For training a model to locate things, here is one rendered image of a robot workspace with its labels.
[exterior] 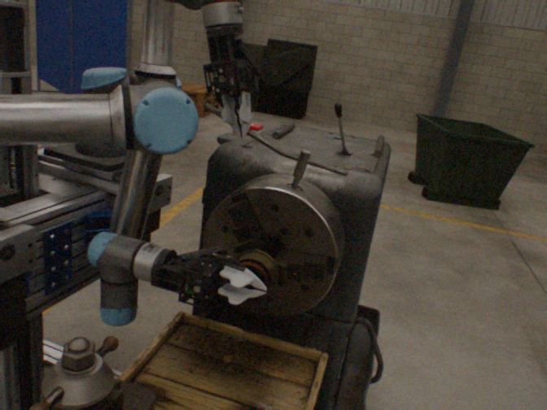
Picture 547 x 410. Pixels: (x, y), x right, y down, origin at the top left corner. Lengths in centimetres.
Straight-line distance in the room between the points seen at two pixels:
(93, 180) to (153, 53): 39
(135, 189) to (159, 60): 47
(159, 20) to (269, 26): 998
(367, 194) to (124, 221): 56
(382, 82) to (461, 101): 171
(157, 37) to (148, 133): 58
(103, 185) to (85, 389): 87
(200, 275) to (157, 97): 32
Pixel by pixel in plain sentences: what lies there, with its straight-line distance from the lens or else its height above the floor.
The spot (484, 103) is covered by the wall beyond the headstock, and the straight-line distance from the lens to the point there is 1124.
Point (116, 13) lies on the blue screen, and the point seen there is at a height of 154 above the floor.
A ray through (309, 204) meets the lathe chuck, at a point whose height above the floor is 122.
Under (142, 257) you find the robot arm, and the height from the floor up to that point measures 111.
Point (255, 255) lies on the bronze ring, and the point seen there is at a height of 112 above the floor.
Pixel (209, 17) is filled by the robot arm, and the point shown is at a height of 155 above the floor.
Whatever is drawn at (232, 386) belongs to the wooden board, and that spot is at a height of 88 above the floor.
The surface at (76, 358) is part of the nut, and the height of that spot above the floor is 117.
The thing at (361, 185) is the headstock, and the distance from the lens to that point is 115.
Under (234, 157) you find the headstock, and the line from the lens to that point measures 121.
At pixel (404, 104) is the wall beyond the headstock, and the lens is 1106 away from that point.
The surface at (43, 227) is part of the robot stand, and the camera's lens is 126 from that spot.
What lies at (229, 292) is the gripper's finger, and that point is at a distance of 93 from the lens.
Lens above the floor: 154
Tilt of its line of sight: 19 degrees down
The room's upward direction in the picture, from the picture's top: 8 degrees clockwise
